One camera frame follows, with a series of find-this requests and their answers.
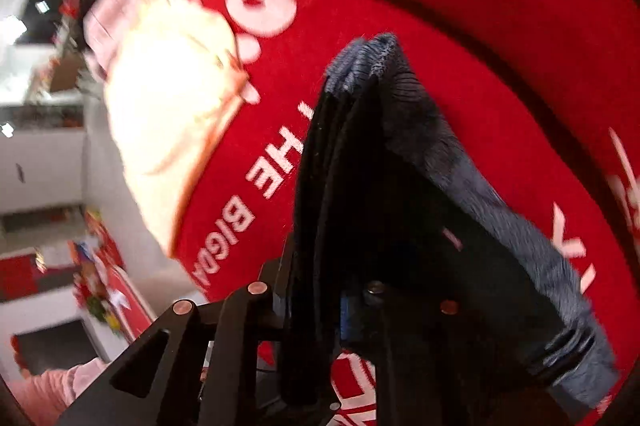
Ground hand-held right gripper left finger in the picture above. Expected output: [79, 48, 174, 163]
[57, 235, 342, 426]

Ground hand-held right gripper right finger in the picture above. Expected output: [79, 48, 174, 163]
[337, 278, 571, 426]

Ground black pants with grey lining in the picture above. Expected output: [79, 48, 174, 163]
[277, 33, 621, 409]

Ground person's left forearm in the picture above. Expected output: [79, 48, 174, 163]
[7, 358, 108, 424]

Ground red festive decoration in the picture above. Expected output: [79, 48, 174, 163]
[72, 211, 156, 342]

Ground white folded cloth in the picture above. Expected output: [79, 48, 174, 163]
[102, 0, 251, 259]

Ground red printed blanket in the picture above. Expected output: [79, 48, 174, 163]
[65, 0, 640, 426]

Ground pale pink cloth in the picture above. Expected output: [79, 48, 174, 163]
[82, 0, 183, 77]

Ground dark window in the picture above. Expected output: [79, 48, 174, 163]
[12, 0, 67, 44]

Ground red wall panel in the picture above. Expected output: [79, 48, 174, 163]
[0, 253, 43, 303]

